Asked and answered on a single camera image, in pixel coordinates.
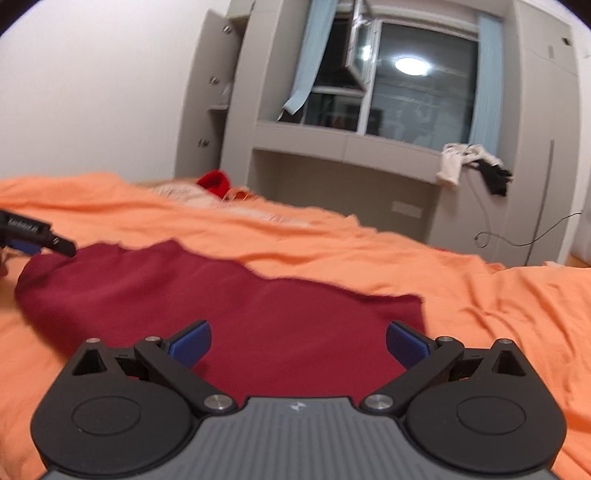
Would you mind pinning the grey built-in wardrobe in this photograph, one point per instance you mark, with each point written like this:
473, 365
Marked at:
531, 115

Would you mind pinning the pink patterned cloth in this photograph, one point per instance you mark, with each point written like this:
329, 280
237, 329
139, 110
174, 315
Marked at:
184, 191

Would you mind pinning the white garment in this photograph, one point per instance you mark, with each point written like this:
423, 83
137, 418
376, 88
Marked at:
450, 164

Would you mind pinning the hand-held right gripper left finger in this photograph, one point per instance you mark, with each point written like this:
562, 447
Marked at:
191, 344

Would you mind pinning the white wall outlet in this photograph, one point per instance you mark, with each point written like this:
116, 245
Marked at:
406, 209

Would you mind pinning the black garment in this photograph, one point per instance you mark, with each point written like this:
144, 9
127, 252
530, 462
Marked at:
496, 177

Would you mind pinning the dark red long-sleeved sweater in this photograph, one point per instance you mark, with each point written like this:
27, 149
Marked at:
258, 323

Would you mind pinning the open window sash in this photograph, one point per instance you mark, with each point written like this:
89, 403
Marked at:
362, 46

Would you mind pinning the bright red cloth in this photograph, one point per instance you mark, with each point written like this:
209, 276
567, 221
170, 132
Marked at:
214, 182

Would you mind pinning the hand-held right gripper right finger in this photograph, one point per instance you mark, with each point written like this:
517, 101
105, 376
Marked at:
406, 344

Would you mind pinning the orange bed blanket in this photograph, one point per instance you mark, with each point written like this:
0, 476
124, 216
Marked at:
485, 314

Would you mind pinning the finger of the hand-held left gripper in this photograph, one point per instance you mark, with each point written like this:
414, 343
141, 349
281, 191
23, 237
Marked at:
23, 247
62, 244

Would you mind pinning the window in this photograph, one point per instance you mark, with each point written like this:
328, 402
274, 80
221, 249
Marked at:
420, 87

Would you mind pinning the grey wardrobe door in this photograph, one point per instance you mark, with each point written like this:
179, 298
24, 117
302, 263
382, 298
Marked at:
203, 92

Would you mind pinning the light blue curtain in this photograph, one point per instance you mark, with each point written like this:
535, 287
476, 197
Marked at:
311, 55
487, 83

